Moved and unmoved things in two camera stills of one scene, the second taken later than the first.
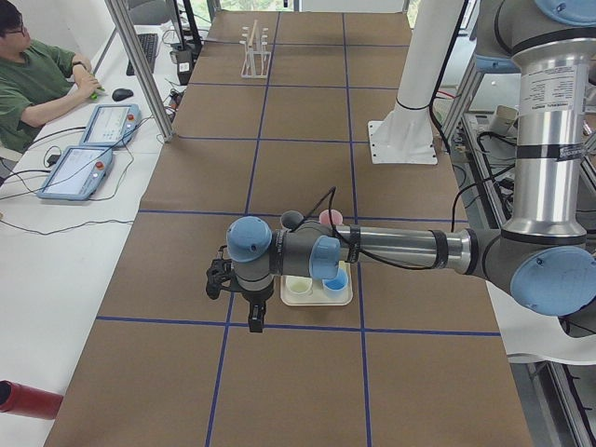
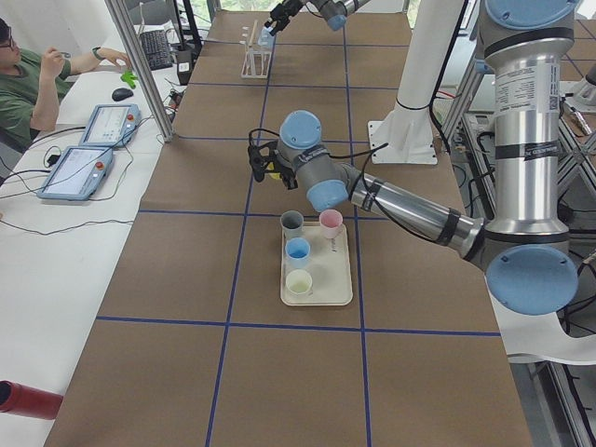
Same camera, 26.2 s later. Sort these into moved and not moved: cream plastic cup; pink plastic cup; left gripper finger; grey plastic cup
Moved: left gripper finger
Not moved: pink plastic cup; grey plastic cup; cream plastic cup
